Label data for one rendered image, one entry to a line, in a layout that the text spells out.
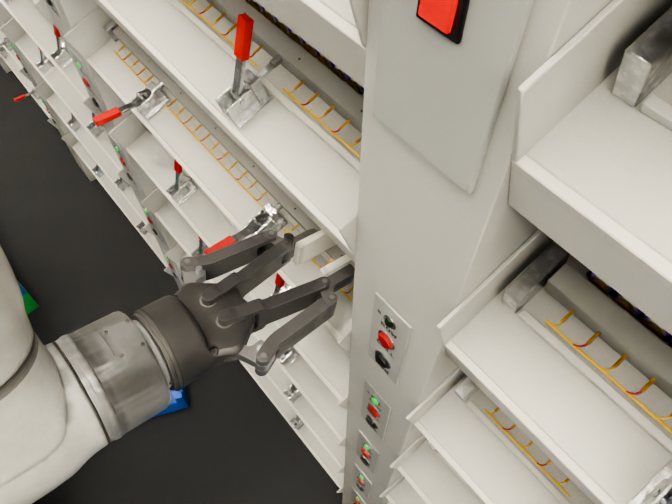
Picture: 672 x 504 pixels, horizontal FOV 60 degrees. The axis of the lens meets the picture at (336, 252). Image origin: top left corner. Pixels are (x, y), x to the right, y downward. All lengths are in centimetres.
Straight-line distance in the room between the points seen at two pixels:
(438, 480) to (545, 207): 55
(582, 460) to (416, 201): 19
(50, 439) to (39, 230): 164
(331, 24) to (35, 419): 30
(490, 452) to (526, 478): 4
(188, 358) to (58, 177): 173
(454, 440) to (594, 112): 39
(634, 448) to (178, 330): 33
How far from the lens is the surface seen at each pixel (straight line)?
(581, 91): 27
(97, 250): 193
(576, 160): 26
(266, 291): 86
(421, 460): 78
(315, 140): 50
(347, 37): 31
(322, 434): 118
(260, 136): 52
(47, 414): 44
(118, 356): 46
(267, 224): 66
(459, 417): 59
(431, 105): 27
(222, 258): 55
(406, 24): 27
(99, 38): 97
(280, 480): 153
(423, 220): 34
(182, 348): 47
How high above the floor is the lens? 150
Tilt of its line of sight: 57 degrees down
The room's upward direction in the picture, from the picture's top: straight up
